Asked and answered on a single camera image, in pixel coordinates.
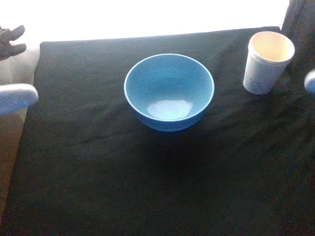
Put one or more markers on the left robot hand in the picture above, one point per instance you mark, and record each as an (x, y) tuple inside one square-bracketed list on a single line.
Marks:
[(17, 98)]

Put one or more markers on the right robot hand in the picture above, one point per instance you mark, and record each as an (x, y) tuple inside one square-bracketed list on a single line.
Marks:
[(310, 82)]

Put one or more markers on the white paper cup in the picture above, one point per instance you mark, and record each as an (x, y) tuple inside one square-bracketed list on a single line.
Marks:
[(263, 73)]

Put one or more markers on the blue bowl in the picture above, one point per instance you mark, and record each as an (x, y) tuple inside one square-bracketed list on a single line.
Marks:
[(169, 98)]

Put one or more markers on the dark curtain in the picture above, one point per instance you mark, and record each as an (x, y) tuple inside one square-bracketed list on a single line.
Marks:
[(299, 14)]

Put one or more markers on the black table cloth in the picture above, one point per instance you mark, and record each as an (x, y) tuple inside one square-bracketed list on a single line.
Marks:
[(98, 172)]

